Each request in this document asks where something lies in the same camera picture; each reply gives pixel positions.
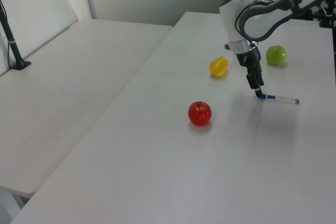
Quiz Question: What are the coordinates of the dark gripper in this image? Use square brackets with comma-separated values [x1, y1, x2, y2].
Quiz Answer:
[235, 48, 265, 98]

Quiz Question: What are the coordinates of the white marker pen blue cap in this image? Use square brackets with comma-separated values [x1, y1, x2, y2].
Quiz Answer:
[257, 93, 300, 105]

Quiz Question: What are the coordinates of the green apple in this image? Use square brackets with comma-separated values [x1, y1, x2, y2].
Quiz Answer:
[265, 45, 287, 66]

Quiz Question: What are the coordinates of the yellow starfruit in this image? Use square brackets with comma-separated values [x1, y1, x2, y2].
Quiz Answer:
[208, 56, 229, 78]

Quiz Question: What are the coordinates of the red apple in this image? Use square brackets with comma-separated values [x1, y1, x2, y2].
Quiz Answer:
[187, 101, 212, 126]

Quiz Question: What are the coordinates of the white side table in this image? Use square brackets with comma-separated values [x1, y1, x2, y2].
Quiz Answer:
[0, 18, 174, 198]

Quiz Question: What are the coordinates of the black pole with white band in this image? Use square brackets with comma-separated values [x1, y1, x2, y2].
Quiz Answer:
[0, 0, 32, 71]

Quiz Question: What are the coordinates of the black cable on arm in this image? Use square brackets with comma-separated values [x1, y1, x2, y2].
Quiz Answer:
[234, 0, 302, 42]

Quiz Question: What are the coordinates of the grey velcro strap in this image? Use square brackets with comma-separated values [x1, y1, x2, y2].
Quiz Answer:
[285, 0, 300, 12]

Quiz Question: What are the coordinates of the black clamp mount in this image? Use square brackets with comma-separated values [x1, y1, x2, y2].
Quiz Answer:
[299, 0, 336, 28]

